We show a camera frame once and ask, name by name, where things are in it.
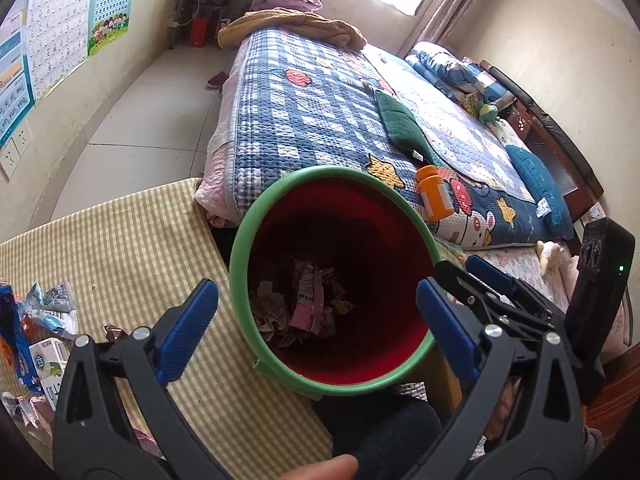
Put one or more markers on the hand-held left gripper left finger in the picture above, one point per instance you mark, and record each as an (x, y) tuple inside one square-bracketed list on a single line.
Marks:
[(187, 330)]

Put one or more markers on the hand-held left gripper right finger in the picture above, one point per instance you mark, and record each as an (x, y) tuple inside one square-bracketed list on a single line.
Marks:
[(447, 332)]

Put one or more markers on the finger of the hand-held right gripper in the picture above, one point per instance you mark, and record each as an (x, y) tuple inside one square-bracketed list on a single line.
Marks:
[(492, 272), (465, 285)]

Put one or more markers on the small brown wrapper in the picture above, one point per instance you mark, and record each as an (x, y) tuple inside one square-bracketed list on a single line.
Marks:
[(113, 333)]

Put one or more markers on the red bucket with green rim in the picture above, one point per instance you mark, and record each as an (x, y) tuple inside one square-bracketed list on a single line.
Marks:
[(380, 220)]

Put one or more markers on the yellow black small wrapper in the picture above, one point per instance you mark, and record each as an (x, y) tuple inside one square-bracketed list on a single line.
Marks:
[(342, 305)]

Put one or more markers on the pink wrapper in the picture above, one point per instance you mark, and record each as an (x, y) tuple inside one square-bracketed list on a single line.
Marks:
[(145, 442)]

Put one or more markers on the pink foil bag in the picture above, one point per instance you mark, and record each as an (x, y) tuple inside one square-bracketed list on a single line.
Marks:
[(307, 305)]

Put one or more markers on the light blue tissue packet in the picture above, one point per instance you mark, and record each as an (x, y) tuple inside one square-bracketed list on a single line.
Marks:
[(50, 305)]

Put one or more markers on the white milk carton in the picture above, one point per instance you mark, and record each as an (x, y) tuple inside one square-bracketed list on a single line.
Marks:
[(45, 360)]

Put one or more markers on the blue cookie wrapper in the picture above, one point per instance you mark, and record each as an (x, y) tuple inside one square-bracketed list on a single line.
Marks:
[(15, 345)]

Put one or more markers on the white red wrapper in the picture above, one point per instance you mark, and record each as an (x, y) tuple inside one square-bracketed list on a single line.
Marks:
[(25, 410)]

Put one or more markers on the person's left hand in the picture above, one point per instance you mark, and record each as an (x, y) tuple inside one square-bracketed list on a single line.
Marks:
[(320, 470)]

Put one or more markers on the children's picture book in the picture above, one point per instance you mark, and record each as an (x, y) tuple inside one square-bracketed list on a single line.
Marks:
[(452, 252)]

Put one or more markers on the white plush toy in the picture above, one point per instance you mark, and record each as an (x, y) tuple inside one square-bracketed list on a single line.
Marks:
[(548, 257)]

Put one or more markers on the small picture card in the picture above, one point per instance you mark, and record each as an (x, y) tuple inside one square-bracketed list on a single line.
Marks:
[(596, 215)]

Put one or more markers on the orange plastic bottle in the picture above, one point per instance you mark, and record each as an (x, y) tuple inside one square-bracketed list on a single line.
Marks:
[(435, 195)]

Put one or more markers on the blue small pillow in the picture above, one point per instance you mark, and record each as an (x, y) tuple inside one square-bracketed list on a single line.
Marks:
[(540, 185)]

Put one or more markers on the person's dark trouser leg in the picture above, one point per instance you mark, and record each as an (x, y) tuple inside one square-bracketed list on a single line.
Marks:
[(380, 435)]

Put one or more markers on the dark padded headboard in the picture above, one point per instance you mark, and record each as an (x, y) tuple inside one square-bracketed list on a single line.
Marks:
[(560, 130)]

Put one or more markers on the green plush toy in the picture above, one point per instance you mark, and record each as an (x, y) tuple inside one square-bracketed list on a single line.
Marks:
[(487, 111)]

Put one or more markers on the pink bedsheet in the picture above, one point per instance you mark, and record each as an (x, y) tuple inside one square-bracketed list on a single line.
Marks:
[(220, 170)]

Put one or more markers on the dark green cloth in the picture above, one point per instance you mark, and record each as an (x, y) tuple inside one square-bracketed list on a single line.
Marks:
[(400, 120)]

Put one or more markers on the blue folded bedding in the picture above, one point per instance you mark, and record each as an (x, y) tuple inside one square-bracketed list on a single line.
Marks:
[(450, 70)]

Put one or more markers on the bed with patchwork quilt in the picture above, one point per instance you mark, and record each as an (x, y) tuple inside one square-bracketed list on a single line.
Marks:
[(320, 120)]

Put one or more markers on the dark red slipper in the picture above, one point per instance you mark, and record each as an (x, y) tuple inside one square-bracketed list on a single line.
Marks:
[(217, 81)]

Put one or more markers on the pink patterned curtain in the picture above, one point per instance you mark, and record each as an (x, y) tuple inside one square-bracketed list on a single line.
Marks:
[(450, 5)]

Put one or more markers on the red plastic container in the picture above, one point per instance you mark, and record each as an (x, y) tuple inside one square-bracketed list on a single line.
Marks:
[(198, 32)]

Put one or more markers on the small white bag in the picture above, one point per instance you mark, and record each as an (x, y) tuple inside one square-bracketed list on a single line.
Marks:
[(222, 25)]

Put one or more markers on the mustard brown blanket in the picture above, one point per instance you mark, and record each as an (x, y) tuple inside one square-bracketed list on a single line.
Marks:
[(295, 25)]

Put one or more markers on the green number chart poster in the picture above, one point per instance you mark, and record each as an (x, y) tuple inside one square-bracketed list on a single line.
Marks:
[(112, 10)]

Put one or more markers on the white character chart poster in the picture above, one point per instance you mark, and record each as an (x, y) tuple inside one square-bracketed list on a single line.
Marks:
[(60, 25)]

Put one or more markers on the white wall socket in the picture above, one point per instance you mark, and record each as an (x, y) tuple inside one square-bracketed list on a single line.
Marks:
[(9, 164), (22, 144)]

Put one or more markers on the blue phonics wall poster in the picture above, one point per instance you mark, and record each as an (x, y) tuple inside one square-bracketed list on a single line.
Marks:
[(12, 85)]

